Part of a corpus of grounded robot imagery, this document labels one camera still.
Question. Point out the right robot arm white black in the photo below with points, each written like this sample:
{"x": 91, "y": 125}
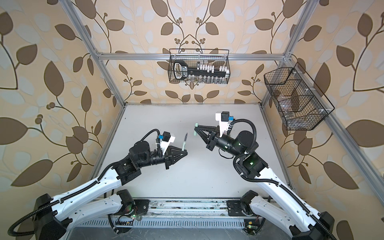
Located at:
{"x": 291, "y": 214}

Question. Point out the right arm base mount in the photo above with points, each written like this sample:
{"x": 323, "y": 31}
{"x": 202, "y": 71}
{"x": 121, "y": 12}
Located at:
{"x": 238, "y": 208}

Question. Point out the side wire basket black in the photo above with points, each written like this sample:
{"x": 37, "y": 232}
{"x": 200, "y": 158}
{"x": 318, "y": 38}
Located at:
{"x": 300, "y": 101}

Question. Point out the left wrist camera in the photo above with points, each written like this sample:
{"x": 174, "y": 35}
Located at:
{"x": 165, "y": 140}

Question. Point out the black socket holder tool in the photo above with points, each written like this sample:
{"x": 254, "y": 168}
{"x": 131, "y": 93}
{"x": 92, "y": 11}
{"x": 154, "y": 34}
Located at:
{"x": 201, "y": 72}

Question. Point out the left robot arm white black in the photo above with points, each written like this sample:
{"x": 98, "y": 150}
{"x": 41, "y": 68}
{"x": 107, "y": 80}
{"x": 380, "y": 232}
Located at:
{"x": 54, "y": 216}

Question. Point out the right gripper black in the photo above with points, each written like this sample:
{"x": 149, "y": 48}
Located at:
{"x": 209, "y": 139}

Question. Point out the rear wire basket black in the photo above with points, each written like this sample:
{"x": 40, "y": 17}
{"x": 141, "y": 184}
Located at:
{"x": 216, "y": 57}

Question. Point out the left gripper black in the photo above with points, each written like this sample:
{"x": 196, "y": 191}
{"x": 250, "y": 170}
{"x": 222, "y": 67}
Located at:
{"x": 169, "y": 154}

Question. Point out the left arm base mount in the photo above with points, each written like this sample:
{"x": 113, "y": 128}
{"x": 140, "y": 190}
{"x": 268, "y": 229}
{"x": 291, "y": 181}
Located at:
{"x": 136, "y": 207}

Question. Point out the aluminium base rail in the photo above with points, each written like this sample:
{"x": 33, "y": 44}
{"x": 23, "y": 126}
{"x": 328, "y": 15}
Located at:
{"x": 198, "y": 214}

